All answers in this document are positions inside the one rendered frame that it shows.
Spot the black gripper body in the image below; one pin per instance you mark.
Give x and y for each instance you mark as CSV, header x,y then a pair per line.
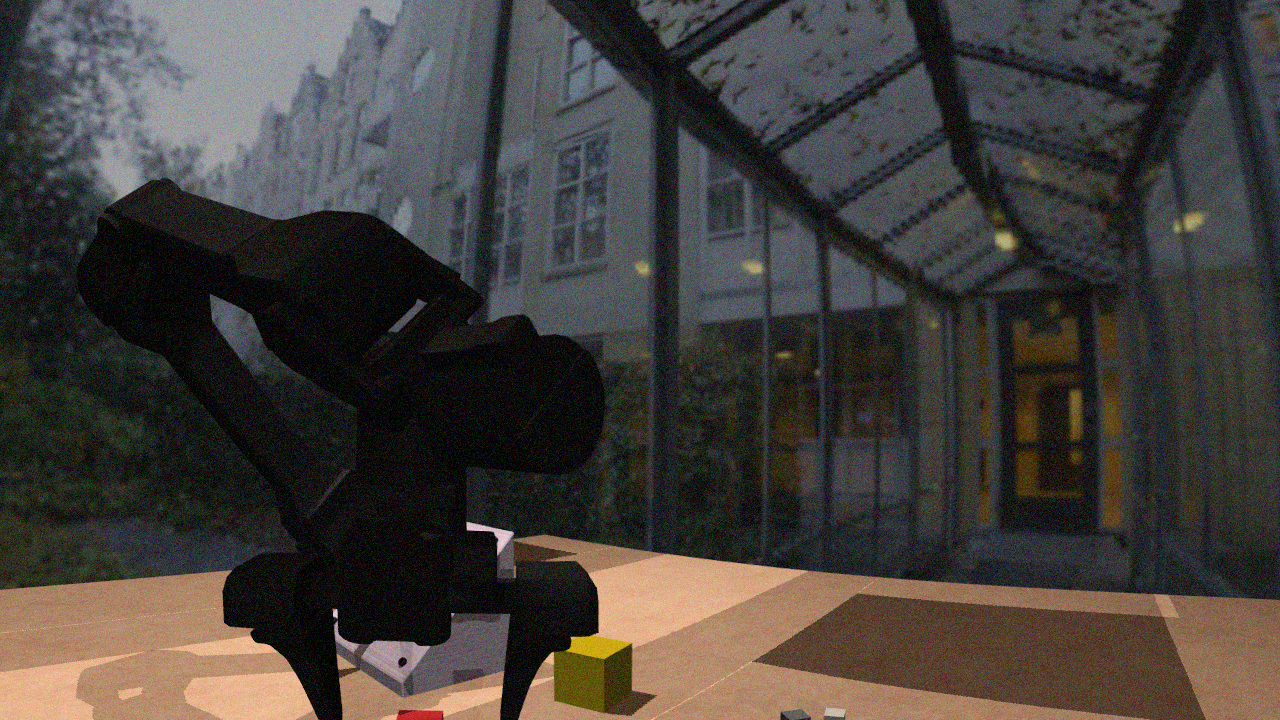
x,y
278,591

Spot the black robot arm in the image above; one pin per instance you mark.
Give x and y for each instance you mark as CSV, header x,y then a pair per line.
x,y
324,289

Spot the yellow cube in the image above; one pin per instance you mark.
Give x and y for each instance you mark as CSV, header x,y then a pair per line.
x,y
595,673

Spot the red block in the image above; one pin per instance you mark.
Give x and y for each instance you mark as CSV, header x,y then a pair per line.
x,y
420,715

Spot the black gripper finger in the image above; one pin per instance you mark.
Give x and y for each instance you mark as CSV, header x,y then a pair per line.
x,y
313,657
524,656

